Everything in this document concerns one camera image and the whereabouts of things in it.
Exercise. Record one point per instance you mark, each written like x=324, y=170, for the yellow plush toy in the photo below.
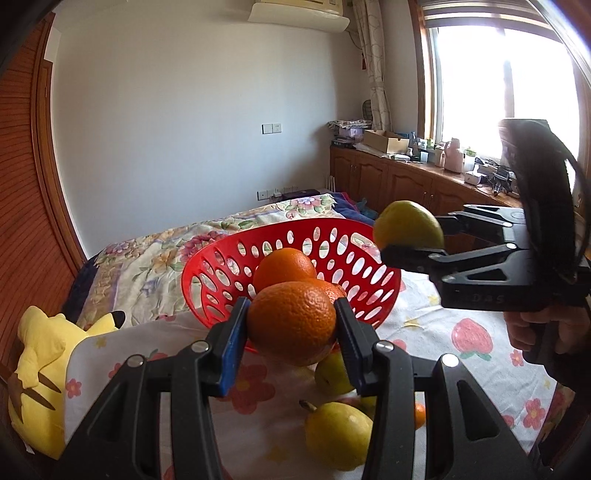
x=41, y=369

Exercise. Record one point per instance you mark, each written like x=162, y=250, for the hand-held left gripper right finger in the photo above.
x=352, y=355

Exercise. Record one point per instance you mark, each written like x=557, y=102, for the white strawberry print tablecloth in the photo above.
x=438, y=332

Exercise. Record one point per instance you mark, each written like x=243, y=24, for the round yellow-green fruit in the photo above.
x=332, y=374
x=408, y=226
x=367, y=406

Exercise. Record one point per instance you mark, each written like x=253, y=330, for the large orange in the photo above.
x=284, y=267
x=293, y=323

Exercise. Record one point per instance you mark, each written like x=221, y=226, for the white wall socket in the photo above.
x=272, y=194

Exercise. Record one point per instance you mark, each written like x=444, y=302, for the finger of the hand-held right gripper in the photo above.
x=480, y=224
x=415, y=259

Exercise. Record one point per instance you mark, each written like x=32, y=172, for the red perforated plastic basket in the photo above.
x=207, y=277

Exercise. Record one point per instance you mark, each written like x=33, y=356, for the person's right hand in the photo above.
x=521, y=332

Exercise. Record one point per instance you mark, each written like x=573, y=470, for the patterned beige curtain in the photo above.
x=376, y=69

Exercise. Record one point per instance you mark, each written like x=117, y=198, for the black desk device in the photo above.
x=501, y=177

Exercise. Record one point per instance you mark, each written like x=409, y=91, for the black flat device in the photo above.
x=300, y=194

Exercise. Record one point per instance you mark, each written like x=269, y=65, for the pink jug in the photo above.
x=453, y=157

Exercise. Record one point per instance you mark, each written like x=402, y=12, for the small white box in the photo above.
x=473, y=178

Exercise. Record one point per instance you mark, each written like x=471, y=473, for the teal cloth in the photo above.
x=367, y=207

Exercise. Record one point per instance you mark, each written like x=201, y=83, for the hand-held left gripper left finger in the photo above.
x=231, y=355

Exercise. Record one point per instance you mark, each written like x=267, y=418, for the white wall switch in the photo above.
x=271, y=128

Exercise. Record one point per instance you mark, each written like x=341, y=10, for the brown wooden wardrobe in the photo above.
x=32, y=184

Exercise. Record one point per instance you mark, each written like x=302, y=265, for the small tangerine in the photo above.
x=419, y=415
x=334, y=290

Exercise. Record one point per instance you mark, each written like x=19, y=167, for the floral quilt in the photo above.
x=152, y=263

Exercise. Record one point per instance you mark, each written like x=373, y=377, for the yellow pear with stem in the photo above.
x=337, y=436

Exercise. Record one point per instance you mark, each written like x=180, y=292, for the wooden framed window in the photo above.
x=485, y=83

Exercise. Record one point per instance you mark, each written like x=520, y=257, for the wall air conditioner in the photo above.
x=300, y=14

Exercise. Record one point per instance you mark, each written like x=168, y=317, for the brown wooden sideboard cabinet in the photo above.
x=392, y=180

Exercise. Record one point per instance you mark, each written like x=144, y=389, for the open cardboard box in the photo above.
x=385, y=142

